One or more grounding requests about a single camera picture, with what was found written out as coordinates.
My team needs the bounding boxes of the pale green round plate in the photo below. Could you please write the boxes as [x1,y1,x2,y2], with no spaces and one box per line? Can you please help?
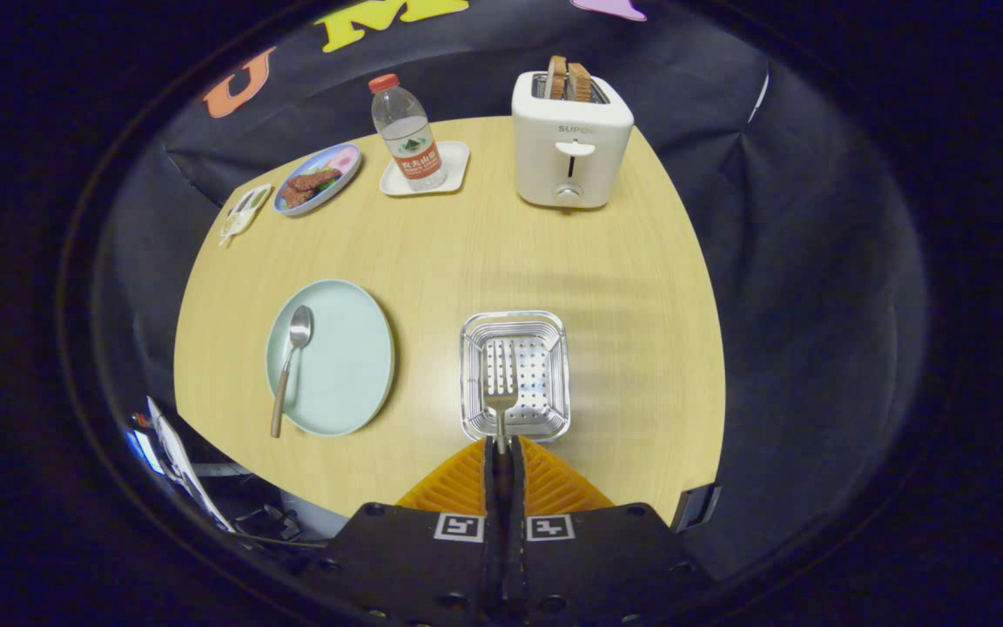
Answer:
[265,279,396,438]

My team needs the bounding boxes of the white toaster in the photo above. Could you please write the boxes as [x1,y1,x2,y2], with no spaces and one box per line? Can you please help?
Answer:
[511,71,635,210]

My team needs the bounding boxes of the small black block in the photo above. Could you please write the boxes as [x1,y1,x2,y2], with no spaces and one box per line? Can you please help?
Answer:
[671,482,723,534]

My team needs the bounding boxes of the metal fork wooden handle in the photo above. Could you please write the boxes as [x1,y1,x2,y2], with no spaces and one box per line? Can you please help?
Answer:
[481,338,521,455]

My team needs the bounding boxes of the blue oval plate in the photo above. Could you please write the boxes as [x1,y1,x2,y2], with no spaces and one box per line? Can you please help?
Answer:
[273,143,363,217]

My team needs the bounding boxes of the black backdrop cloth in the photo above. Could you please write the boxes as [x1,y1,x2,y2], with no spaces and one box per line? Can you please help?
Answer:
[92,0,929,580]

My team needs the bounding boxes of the black cables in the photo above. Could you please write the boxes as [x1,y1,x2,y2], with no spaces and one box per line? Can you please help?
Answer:
[232,503,304,544]

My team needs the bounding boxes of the clear water bottle red cap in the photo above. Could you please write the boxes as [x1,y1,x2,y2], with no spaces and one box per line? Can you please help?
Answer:
[368,73,448,192]

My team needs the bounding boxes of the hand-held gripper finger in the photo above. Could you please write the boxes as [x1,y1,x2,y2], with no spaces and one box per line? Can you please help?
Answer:
[503,435,716,627]
[306,435,504,627]

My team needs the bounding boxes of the brown toy meat pieces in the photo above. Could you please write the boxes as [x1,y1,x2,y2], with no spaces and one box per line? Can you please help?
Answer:
[279,168,343,208]

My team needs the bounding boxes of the metal spoon wooden handle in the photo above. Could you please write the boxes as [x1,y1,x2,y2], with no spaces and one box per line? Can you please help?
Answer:
[270,305,314,439]

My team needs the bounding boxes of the small white square tray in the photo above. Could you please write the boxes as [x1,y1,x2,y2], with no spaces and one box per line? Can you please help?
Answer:
[379,141,471,198]

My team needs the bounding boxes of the white paper sheet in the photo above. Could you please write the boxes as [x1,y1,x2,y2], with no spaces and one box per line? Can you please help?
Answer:
[146,396,234,534]

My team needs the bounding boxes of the perforated metal basket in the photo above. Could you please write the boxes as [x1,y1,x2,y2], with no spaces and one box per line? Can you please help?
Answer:
[459,311,572,443]

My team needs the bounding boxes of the small white sauce dish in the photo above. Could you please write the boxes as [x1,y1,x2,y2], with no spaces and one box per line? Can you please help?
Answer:
[219,183,273,247]

